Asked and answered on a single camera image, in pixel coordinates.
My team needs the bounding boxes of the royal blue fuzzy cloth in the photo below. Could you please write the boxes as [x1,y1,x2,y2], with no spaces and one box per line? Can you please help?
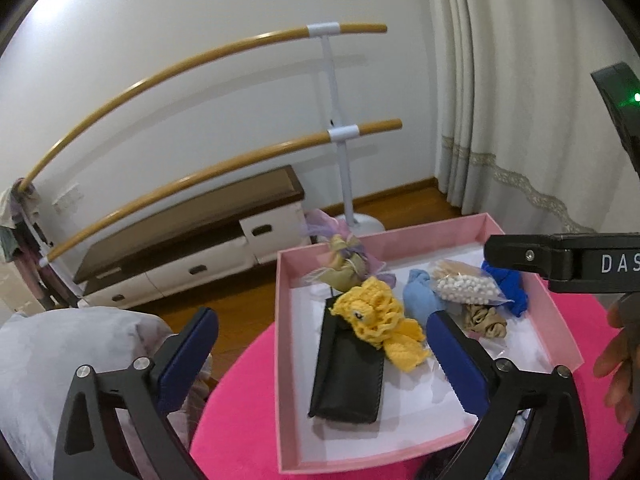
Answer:
[482,261,528,318]

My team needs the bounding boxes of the beige scrunchie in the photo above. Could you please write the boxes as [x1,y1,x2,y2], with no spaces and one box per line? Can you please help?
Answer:
[463,304,508,339]

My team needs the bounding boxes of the cotton swab bag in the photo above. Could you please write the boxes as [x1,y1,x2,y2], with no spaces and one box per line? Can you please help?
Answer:
[427,259,510,307]

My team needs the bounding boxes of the light blue cloth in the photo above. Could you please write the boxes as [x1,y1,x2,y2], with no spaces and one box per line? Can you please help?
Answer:
[402,269,446,328]

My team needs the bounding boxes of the yellow crocheted cloth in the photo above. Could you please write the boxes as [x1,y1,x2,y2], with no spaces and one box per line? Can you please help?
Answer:
[330,278,432,373]

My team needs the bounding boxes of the black leather pouch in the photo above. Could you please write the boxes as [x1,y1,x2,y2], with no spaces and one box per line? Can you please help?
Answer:
[307,294,388,426]

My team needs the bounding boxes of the beige purple sachet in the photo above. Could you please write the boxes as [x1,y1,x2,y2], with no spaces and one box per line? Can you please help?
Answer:
[303,209,397,292]

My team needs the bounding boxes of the person's hand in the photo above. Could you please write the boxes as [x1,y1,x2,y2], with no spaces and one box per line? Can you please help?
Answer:
[592,292,639,431]

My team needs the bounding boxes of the blue white patterned cloth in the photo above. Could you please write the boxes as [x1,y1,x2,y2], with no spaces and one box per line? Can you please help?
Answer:
[485,410,530,480]

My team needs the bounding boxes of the grey white duvet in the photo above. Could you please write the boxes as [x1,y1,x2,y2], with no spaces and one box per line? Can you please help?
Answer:
[0,304,216,480]

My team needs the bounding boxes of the cream curtain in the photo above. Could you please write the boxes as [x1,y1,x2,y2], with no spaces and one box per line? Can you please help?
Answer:
[430,0,639,233]

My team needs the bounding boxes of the round pink table mat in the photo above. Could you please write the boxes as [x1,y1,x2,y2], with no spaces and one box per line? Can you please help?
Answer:
[190,294,627,479]

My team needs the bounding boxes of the pink cardboard box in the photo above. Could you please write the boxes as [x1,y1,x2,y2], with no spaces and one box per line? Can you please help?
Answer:
[273,211,586,476]

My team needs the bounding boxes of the white ballet bar stand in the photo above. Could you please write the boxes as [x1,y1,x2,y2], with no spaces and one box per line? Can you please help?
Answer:
[307,22,385,235]

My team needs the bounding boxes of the clothes hanging on bar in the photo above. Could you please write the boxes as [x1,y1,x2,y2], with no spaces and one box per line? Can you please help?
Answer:
[1,179,55,310]

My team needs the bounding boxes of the dark top white cabinet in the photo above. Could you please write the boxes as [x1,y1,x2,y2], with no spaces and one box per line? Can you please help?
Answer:
[74,166,309,309]

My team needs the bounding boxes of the lower wooden ballet bar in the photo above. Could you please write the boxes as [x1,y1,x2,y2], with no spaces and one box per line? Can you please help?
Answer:
[38,118,402,268]

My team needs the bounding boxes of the wooden ballet bar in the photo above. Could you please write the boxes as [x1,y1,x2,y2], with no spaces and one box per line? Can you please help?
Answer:
[38,118,402,268]
[18,22,388,193]

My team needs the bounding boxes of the upper wooden ballet bar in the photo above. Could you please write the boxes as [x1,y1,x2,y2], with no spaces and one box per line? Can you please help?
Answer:
[18,22,388,193]

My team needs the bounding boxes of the white wall socket strip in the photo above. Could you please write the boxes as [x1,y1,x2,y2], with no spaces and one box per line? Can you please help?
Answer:
[52,183,84,214]

